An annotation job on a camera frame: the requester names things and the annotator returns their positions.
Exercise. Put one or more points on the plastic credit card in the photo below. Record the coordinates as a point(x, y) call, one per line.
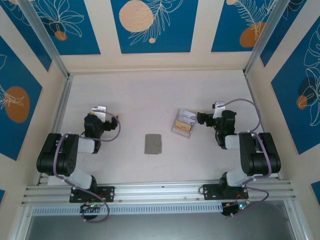
point(184, 121)
point(186, 113)
point(182, 127)

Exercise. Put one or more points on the clear acrylic card stand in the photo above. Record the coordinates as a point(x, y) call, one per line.
point(181, 134)

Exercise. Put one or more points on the grey leather card holder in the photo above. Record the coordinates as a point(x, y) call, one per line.
point(153, 145)

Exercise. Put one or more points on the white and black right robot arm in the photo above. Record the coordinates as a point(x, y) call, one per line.
point(260, 160)

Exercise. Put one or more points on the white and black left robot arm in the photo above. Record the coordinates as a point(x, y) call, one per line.
point(57, 155)

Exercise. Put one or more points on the grey metal sheet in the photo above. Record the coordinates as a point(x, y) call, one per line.
point(160, 228)

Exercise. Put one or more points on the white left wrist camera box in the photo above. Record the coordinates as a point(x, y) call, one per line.
point(100, 111)

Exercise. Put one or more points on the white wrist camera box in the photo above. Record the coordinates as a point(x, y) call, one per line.
point(219, 105)
point(100, 111)

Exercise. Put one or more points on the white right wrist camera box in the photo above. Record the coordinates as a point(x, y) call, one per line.
point(219, 105)

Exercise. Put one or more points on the aluminium table side rail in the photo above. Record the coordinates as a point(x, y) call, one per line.
point(64, 100)
point(252, 95)

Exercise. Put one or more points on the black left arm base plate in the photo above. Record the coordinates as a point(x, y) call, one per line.
point(107, 193)

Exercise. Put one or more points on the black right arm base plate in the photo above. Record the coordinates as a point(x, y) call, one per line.
point(210, 192)

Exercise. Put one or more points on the aluminium mounting rail beam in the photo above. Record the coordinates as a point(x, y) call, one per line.
point(160, 191)

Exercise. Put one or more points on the aluminium frame post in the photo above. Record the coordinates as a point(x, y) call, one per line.
point(266, 37)
point(46, 37)

